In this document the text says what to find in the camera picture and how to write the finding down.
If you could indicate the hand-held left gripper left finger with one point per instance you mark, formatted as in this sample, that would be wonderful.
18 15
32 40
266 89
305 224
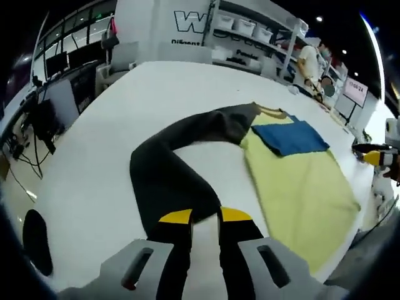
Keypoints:
140 268

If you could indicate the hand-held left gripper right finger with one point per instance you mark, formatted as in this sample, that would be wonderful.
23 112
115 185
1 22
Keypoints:
250 268

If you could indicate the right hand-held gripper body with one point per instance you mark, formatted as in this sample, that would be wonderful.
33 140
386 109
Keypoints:
393 131

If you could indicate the yellow blue grey garment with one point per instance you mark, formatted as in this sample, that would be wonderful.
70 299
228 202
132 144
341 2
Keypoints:
300 187

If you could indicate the pink timer screen on stand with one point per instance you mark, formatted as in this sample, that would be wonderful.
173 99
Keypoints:
354 90

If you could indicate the small white object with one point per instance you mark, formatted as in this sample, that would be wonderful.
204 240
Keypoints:
294 90

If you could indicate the black oval pad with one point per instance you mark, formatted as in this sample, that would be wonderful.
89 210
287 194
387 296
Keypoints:
37 243

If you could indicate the grey metal shelf rack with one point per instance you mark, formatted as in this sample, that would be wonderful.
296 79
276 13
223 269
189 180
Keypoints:
289 53

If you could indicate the black office chair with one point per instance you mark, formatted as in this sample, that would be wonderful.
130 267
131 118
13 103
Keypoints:
43 122

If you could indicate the row of white storage bins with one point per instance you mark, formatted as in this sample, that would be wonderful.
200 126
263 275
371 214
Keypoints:
242 25

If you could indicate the black desk panel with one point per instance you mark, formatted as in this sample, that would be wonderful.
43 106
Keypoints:
82 90

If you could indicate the grey desk side panel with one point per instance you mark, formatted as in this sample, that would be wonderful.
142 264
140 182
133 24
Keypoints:
59 97

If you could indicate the wide black monitor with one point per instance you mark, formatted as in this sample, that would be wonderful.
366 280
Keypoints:
82 56

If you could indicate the white lettered pillar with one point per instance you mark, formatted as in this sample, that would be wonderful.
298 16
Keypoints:
150 47

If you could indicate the small black monitor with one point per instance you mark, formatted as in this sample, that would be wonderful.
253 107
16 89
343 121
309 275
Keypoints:
56 62

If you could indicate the grey hanging handbag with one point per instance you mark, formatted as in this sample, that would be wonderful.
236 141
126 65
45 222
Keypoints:
111 40

